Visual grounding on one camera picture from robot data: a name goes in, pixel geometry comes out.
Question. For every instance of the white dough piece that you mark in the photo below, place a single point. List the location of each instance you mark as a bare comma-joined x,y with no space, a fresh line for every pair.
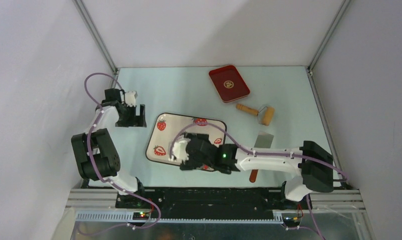
177,151

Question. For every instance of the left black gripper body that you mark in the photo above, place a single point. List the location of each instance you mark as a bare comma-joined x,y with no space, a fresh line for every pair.
129,118

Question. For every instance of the aluminium frame rail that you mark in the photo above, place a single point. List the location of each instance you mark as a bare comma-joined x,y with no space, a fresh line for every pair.
98,204

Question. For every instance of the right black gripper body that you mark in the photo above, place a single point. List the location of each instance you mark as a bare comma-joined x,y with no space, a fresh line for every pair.
192,164

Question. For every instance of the strawberry print tray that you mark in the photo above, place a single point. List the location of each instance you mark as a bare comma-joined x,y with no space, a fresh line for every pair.
168,125

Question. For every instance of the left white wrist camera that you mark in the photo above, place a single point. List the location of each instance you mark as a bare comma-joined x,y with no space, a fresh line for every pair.
130,98

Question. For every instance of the wooden dough roller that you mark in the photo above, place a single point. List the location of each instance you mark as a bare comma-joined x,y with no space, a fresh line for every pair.
264,115

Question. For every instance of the metal spatula red handle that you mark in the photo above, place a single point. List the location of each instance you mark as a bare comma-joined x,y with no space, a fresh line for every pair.
264,140

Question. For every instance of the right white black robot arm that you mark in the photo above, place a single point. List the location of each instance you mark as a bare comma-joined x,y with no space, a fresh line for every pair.
309,166

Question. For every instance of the red lacquer tray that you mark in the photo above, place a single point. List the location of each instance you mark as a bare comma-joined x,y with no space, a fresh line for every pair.
229,83

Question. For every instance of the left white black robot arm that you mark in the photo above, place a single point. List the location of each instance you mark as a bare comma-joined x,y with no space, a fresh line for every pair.
95,154

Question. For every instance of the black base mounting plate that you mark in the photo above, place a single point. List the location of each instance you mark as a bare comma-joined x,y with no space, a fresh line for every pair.
212,203

